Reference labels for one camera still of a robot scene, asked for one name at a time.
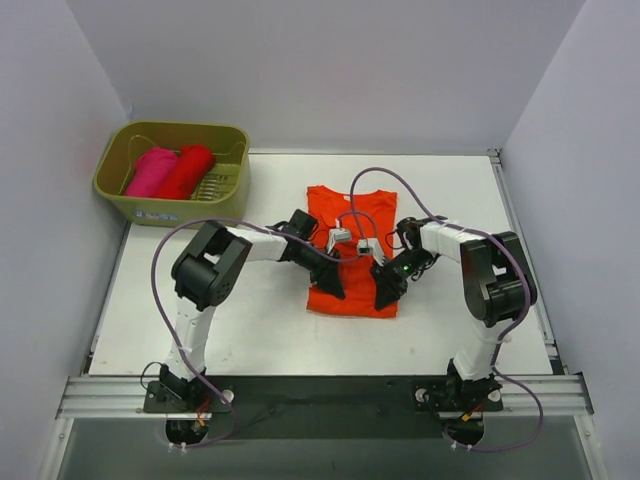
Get orange t shirt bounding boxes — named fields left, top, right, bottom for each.
left=307, top=185, right=398, bottom=319

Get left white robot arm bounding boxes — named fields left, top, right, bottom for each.
left=151, top=209, right=346, bottom=411

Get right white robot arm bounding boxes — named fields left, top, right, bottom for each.
left=371, top=217, right=538, bottom=409

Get rolled red t shirt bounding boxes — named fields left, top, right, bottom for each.
left=153, top=145, right=215, bottom=200

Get olive green plastic basket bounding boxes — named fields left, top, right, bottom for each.
left=93, top=121, right=250, bottom=227

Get rolled pink t shirt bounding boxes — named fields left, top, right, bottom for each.
left=124, top=147, right=178, bottom=198

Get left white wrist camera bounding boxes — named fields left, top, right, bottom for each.
left=325, top=227, right=352, bottom=254

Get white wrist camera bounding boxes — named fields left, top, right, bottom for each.
left=325, top=227, right=352, bottom=254
left=356, top=238, right=389, bottom=266

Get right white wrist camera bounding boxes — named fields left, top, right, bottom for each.
left=356, top=238, right=389, bottom=266

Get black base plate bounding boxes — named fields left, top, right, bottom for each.
left=143, top=375, right=503, bottom=444

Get aluminium front rail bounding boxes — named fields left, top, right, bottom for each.
left=56, top=374, right=594, bottom=419

